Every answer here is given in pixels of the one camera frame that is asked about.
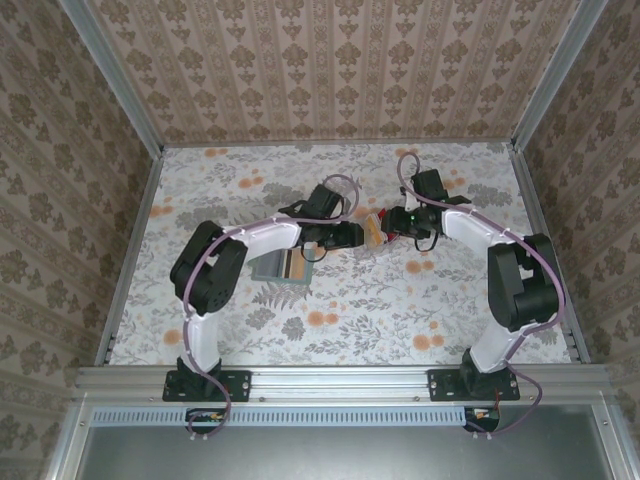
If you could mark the gold VIP card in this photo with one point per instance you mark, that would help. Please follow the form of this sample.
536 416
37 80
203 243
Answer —
374 230

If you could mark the clear acrylic card stand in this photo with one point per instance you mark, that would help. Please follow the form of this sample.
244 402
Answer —
376 246

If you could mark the plain orange card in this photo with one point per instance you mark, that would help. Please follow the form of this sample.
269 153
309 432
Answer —
296 265

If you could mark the green leather card holder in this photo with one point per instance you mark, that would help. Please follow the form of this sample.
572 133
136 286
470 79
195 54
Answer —
257 276

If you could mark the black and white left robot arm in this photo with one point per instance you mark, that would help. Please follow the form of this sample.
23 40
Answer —
210 272

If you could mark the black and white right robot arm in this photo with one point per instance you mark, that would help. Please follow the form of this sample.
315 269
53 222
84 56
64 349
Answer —
525 290

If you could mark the wide aluminium extrusion beam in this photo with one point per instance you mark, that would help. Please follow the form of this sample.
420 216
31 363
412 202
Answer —
340 382

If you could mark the grey sheet metal panel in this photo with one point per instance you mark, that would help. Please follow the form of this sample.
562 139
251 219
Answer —
340 455

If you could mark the white right camera mount bracket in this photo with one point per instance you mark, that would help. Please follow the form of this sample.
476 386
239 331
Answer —
410 201

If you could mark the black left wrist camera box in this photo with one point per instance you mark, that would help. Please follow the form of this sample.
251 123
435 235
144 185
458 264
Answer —
325 200

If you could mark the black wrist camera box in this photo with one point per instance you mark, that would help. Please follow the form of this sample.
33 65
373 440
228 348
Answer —
430 184
325 200

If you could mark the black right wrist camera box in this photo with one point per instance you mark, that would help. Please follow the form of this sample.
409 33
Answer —
430 184

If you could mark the thin aluminium frame rail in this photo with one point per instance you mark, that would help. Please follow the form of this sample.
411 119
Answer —
340 145

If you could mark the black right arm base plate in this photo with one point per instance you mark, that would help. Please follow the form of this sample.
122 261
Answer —
440 385

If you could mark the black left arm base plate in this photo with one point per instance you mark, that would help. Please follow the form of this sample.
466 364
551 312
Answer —
240 385

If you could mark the aluminium frame post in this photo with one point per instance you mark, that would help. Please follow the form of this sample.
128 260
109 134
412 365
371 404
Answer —
115 80
555 75

